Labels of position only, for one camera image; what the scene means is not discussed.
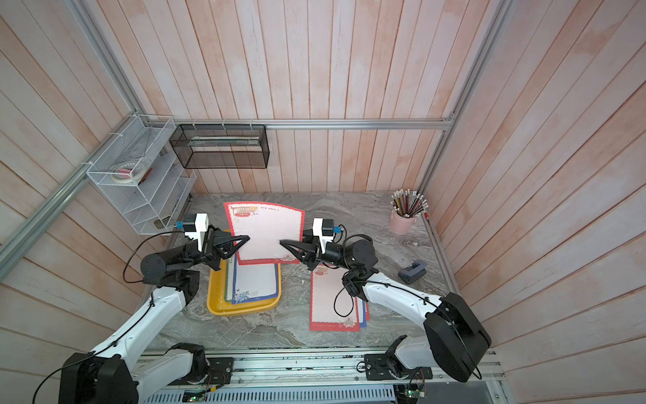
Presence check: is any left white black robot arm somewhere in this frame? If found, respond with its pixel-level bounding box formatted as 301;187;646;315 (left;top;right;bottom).
58;227;250;403

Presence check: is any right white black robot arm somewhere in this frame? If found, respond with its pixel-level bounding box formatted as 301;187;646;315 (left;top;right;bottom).
280;234;491;382

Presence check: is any bundle of pencils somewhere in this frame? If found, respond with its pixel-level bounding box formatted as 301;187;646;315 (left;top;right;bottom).
391;190;428;218

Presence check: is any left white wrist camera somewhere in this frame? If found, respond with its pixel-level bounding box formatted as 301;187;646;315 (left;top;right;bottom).
176;213;210;252

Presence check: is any yellow plastic storage tray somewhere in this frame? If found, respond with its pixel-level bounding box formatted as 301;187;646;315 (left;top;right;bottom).
207;254;282;316

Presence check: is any stack of coloured stationery paper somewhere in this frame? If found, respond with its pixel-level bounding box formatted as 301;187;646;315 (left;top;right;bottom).
224;257;282;306

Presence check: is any tape roll on shelf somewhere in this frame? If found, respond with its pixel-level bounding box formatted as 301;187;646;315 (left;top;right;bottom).
109;161;146;185

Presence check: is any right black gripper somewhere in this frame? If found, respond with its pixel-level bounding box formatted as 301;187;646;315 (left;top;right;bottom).
286;234;358;277

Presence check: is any white wire wall shelf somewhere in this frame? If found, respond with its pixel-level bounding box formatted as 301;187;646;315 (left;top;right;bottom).
87;114;196;235

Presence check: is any pink pencil cup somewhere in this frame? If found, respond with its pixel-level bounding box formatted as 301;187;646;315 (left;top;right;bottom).
388;210;417;236

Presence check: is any horizontal aluminium frame bar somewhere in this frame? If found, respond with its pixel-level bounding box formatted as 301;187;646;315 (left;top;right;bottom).
148;116;454;131

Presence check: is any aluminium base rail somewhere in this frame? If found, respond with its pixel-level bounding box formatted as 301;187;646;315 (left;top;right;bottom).
87;347;506;392

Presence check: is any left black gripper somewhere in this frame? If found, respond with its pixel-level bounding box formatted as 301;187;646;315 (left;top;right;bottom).
173;225;250;272

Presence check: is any grey blue hole punch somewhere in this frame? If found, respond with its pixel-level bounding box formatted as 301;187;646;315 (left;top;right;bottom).
398;260;427;284

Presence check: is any black mesh wall basket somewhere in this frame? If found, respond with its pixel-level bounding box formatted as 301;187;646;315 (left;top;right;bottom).
169;123;270;169

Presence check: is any blue floral stationery paper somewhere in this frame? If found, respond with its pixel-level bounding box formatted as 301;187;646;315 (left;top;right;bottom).
229;259;281;305
357;299;368;328

